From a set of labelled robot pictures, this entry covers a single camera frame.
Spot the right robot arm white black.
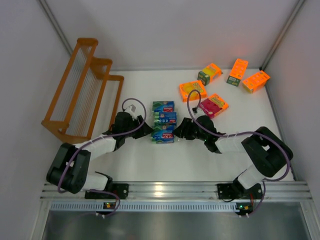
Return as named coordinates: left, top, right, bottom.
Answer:
left=173, top=115, right=293, bottom=199

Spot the orange box upright back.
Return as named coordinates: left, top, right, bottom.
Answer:
left=226, top=58, right=249, bottom=87

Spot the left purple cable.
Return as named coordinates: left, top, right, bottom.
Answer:
left=57, top=97, right=148, bottom=218

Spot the orange green box yellow sponge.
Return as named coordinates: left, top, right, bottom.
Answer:
left=197, top=63, right=223, bottom=86

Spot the aluminium mounting rail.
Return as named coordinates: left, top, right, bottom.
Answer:
left=40, top=181, right=313, bottom=202

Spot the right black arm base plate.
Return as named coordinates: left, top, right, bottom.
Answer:
left=217, top=183, right=263, bottom=201

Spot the purple cable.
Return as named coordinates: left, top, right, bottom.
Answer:
left=57, top=97, right=148, bottom=218
left=186, top=89, right=292, bottom=218

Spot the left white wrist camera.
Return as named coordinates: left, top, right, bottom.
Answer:
left=124, top=104, right=137, bottom=120

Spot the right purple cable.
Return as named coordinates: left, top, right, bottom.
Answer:
left=186, top=89, right=292, bottom=218

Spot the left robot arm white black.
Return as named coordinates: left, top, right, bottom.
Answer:
left=46, top=111, right=153, bottom=194

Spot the blue green sponge pack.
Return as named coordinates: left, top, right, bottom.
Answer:
left=151, top=125, right=175, bottom=144
left=152, top=101, right=175, bottom=113
left=153, top=112, right=178, bottom=126

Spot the orange box far right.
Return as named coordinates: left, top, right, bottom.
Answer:
left=242, top=70, right=271, bottom=94

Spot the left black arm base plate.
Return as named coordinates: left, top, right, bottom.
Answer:
left=84, top=183, right=129, bottom=200

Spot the orange three-tier wire shelf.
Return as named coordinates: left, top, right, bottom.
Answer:
left=41, top=37, right=125, bottom=144

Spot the slotted grey cable duct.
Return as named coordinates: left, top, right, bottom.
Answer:
left=50, top=201, right=249, bottom=213

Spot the pink scrubber sponge box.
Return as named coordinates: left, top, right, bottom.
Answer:
left=199, top=93, right=229, bottom=119

